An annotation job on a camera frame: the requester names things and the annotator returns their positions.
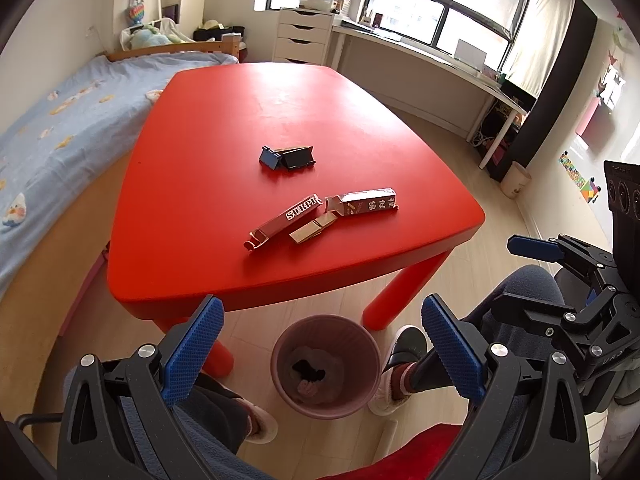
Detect tan folded cardboard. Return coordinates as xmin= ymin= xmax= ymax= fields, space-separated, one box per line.
xmin=290 ymin=211 xmax=337 ymax=244

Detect white long desk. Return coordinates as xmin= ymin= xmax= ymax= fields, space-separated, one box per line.
xmin=326 ymin=25 xmax=526 ymax=169

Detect black sock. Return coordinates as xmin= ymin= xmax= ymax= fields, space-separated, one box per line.
xmin=292 ymin=360 xmax=326 ymax=382

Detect blue small box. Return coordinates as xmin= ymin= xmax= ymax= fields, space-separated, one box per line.
xmin=259 ymin=145 xmax=282 ymax=170

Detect red box with BOX lettering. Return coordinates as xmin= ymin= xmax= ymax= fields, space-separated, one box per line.
xmin=243 ymin=194 xmax=323 ymax=252

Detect white drawer unit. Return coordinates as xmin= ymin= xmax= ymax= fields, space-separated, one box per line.
xmin=272 ymin=8 xmax=334 ymax=65

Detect person legs dark trousers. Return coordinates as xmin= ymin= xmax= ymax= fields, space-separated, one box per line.
xmin=64 ymin=263 xmax=566 ymax=480

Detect small cream trash bin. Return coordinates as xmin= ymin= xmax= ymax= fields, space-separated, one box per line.
xmin=499 ymin=162 xmax=532 ymax=200

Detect pink trash bin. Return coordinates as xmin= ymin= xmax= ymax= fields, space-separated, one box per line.
xmin=270 ymin=314 xmax=382 ymax=420

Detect white cloth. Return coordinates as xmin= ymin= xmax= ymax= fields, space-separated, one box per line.
xmin=282 ymin=346 xmax=345 ymax=405

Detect red table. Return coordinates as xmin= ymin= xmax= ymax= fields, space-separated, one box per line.
xmin=105 ymin=62 xmax=486 ymax=380

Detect bed with blue sheet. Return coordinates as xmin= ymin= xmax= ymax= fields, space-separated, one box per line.
xmin=0 ymin=34 xmax=241 ymax=302

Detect brown cardboard piece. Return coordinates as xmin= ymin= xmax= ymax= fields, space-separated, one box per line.
xmin=273 ymin=145 xmax=313 ymax=154

